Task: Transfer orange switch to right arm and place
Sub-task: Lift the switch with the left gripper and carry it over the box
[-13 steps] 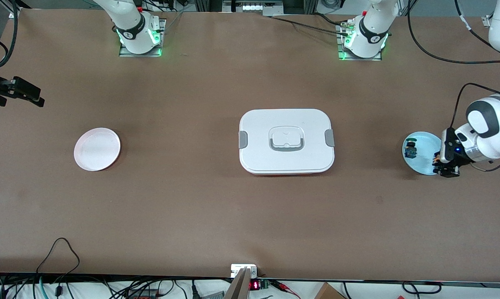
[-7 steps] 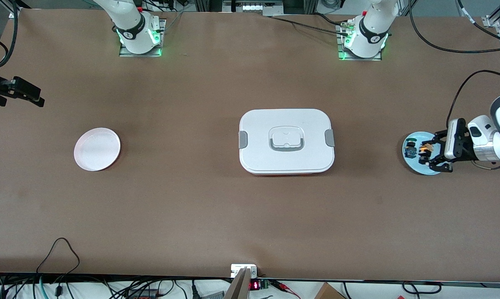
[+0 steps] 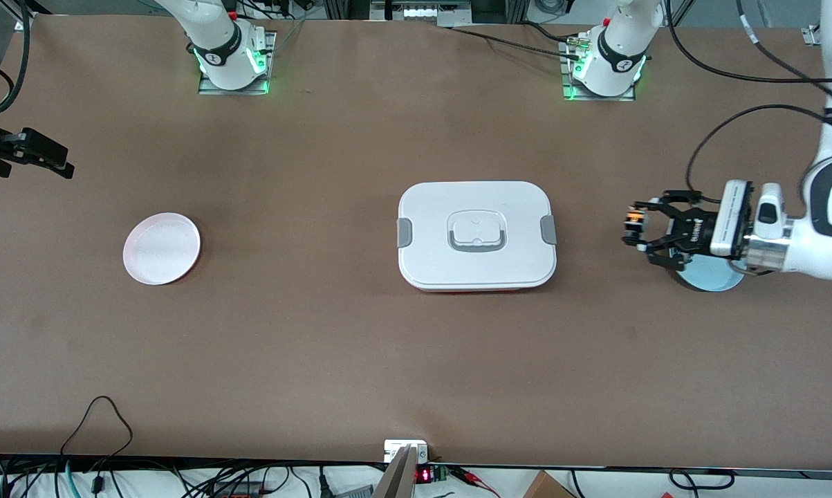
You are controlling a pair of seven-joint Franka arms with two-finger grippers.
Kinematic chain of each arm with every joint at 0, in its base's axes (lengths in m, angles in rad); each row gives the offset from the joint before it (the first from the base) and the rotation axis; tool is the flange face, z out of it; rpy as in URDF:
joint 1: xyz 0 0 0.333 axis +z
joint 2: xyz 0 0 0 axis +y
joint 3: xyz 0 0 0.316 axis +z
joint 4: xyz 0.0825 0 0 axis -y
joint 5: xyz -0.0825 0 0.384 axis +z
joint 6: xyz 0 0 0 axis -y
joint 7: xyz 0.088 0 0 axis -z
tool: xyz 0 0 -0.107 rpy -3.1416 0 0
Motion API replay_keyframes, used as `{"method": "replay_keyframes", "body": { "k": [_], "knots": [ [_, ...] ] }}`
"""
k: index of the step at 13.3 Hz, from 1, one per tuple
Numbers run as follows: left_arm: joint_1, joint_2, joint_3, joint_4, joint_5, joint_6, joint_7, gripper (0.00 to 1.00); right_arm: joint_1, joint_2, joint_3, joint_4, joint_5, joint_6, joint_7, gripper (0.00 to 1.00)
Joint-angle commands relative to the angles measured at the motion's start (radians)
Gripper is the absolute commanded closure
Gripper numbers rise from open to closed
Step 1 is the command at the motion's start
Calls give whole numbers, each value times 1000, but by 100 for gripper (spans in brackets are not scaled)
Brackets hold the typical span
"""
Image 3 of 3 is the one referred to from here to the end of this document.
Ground grey metal bar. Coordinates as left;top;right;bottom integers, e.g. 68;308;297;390
373;445;420;498

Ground red clip lead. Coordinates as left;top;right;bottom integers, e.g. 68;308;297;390
450;465;501;498

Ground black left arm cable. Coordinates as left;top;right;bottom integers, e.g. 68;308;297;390
665;0;832;201

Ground round pink plate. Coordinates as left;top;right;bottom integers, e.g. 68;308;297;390
122;212;202;286

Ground white power strip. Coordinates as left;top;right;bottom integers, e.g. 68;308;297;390
371;0;473;28

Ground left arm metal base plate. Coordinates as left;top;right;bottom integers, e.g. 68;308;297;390
560;38;638;102

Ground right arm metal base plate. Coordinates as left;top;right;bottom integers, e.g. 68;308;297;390
198;29;278;95

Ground black flat loop cable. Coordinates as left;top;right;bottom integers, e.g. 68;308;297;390
668;469;736;490

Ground round light blue plate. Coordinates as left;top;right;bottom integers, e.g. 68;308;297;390
667;255;746;293

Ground thin black looped cable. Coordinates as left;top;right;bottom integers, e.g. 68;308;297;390
59;396;134;478

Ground brown cardboard piece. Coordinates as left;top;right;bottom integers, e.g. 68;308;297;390
523;470;575;498

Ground small white bracket box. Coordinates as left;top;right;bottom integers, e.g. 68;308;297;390
384;440;429;463

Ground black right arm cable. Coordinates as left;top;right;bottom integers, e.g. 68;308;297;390
0;0;31;116

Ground white lunch box grey latches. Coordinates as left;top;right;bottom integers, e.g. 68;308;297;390
396;181;558;293

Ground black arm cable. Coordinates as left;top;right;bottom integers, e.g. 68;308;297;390
665;0;832;201
0;0;31;116

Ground black device red lights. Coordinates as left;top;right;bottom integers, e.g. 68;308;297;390
212;481;264;498

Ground black cable across table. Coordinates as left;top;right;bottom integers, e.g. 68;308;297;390
450;24;582;59

